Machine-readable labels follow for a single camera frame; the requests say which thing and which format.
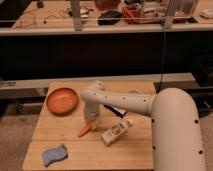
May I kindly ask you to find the orange pepper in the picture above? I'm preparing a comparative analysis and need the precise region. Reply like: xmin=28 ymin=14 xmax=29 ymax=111
xmin=78 ymin=123 xmax=92 ymax=137

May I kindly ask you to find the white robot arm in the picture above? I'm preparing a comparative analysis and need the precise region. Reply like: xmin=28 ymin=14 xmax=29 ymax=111
xmin=80 ymin=81 xmax=207 ymax=171

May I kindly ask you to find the orange bowl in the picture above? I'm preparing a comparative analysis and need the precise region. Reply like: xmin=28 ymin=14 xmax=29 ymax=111
xmin=46 ymin=88 xmax=78 ymax=115

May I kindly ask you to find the black and white marker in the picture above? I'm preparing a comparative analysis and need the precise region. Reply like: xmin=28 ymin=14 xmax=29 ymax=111
xmin=105 ymin=106 xmax=127 ymax=118

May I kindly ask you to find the white bottle with label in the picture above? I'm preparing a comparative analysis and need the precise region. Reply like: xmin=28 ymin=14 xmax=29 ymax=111
xmin=101 ymin=119 xmax=133 ymax=146

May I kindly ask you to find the blue sponge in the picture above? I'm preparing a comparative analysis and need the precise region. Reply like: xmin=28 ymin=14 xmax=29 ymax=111
xmin=42 ymin=144 xmax=68 ymax=167

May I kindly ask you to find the black computer mouse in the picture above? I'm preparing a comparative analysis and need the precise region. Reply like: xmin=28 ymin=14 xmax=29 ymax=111
xmin=98 ymin=10 xmax=122 ymax=25

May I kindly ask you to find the orange tool on bench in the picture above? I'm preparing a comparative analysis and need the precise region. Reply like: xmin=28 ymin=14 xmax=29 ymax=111
xmin=122 ymin=4 xmax=144 ymax=24

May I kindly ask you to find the black hanging cable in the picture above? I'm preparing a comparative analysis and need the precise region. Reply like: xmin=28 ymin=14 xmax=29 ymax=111
xmin=159 ymin=26 xmax=167 ymax=88

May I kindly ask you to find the grey metal post left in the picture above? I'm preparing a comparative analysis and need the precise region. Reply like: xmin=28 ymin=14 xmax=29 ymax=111
xmin=70 ymin=0 xmax=82 ymax=31

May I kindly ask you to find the grey metal post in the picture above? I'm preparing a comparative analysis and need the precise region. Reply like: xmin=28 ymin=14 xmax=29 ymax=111
xmin=70 ymin=0 xmax=82 ymax=31
xmin=164 ymin=0 xmax=176 ymax=28

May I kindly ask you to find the grey metal post right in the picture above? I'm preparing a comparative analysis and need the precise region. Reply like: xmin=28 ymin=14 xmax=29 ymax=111
xmin=164 ymin=0 xmax=176 ymax=28

